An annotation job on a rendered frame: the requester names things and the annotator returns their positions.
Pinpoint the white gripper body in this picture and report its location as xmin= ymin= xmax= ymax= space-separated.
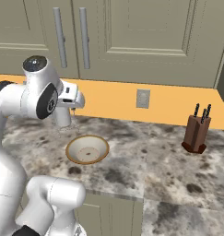
xmin=53 ymin=105 xmax=74 ymax=128

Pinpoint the white bowl with brown rim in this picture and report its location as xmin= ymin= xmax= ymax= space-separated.
xmin=65 ymin=134 xmax=111 ymax=166

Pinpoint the olive base cabinet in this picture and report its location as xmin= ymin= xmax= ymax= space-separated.
xmin=74 ymin=189 xmax=145 ymax=236

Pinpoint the brown wooden knife block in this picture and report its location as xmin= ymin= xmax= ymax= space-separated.
xmin=181 ymin=114 xmax=212 ymax=155

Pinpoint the grey bar cabinet handle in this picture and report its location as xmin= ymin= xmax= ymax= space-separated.
xmin=53 ymin=6 xmax=68 ymax=69
xmin=78 ymin=6 xmax=91 ymax=70

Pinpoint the grey wall outlet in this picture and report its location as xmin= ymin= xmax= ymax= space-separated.
xmin=136 ymin=88 xmax=151 ymax=110

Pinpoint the narrow olive wall cabinet door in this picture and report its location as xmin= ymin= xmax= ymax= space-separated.
xmin=0 ymin=0 xmax=80 ymax=79

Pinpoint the wide olive wall cabinet door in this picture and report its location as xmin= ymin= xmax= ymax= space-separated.
xmin=72 ymin=0 xmax=224 ymax=89

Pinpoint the black-handled knife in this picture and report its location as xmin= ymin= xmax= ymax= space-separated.
xmin=193 ymin=103 xmax=201 ymax=119
xmin=205 ymin=103 xmax=212 ymax=119
xmin=200 ymin=108 xmax=207 ymax=124

